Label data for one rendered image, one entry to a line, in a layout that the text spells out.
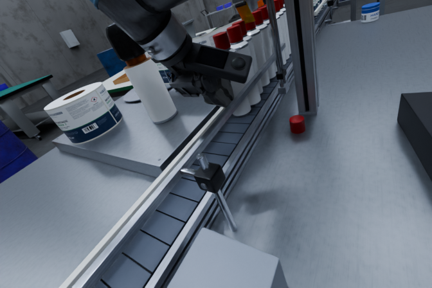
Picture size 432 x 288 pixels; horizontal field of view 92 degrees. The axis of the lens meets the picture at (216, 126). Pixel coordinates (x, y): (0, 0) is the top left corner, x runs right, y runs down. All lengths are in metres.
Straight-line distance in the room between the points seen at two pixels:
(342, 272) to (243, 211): 0.16
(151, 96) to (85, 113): 0.26
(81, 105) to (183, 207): 0.54
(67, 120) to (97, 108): 0.09
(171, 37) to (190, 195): 0.26
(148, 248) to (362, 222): 0.31
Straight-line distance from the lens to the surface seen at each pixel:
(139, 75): 0.63
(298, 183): 0.42
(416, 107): 0.50
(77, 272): 0.38
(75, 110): 0.81
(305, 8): 0.50
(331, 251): 0.36
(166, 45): 0.35
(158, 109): 0.66
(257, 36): 0.63
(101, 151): 0.72
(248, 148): 0.48
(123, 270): 0.38
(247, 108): 0.54
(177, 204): 0.39
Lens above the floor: 1.15
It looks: 30 degrees down
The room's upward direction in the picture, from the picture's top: 21 degrees counter-clockwise
